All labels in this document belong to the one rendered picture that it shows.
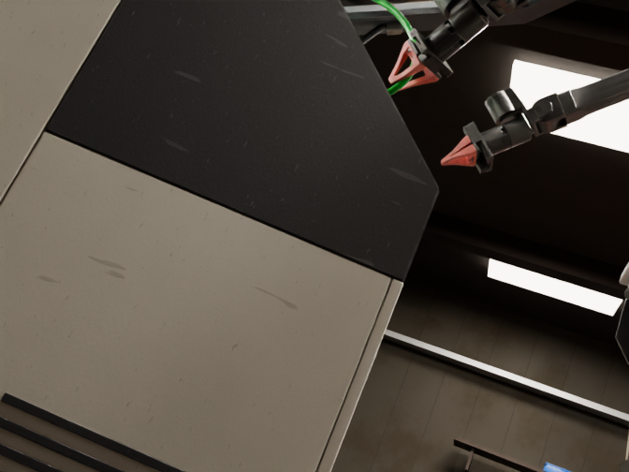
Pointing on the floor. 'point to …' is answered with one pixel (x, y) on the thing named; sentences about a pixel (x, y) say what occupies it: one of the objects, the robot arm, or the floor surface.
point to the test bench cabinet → (170, 329)
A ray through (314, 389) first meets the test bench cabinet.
